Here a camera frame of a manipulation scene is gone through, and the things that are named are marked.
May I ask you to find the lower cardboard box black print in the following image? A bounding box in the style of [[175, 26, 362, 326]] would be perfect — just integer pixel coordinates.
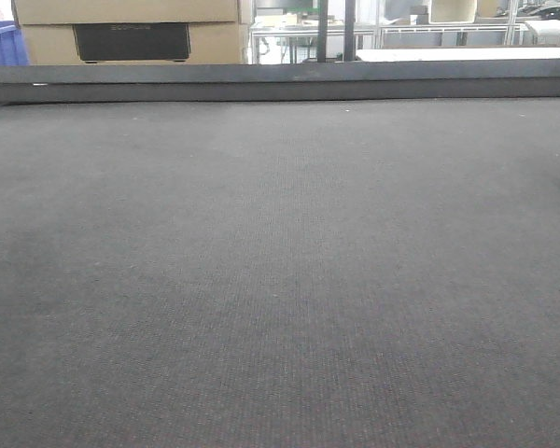
[[21, 22, 248, 65]]

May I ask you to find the white workbench table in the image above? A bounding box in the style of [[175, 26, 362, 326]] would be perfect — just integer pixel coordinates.
[[248, 21, 528, 64]]

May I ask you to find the beige plastic tub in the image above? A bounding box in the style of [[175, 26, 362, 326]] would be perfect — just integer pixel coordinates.
[[428, 0, 478, 24]]

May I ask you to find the upper cardboard box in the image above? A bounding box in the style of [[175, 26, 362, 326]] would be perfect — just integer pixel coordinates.
[[13, 0, 245, 25]]

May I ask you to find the blue crate background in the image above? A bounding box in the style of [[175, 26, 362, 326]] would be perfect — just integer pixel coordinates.
[[0, 21, 29, 66]]

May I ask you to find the black vertical post right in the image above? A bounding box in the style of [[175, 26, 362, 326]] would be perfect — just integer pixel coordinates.
[[343, 0, 357, 63]]

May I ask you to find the black vertical post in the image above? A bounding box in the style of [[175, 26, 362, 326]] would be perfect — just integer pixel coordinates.
[[316, 0, 329, 63], [343, 0, 357, 63]]

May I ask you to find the black vertical post left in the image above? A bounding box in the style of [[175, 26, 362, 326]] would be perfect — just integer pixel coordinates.
[[316, 0, 329, 63]]

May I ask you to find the dark grey table rail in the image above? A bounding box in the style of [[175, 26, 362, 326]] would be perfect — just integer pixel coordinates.
[[0, 59, 560, 105]]

